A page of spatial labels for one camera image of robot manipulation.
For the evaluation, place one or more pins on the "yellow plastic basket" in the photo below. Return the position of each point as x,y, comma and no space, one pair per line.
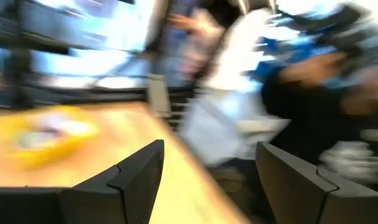
42,157

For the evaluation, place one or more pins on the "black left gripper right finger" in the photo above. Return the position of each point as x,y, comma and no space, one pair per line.
300,193

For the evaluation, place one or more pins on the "person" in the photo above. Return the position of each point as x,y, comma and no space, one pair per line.
300,124

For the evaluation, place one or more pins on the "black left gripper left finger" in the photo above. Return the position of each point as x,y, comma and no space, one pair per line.
129,186

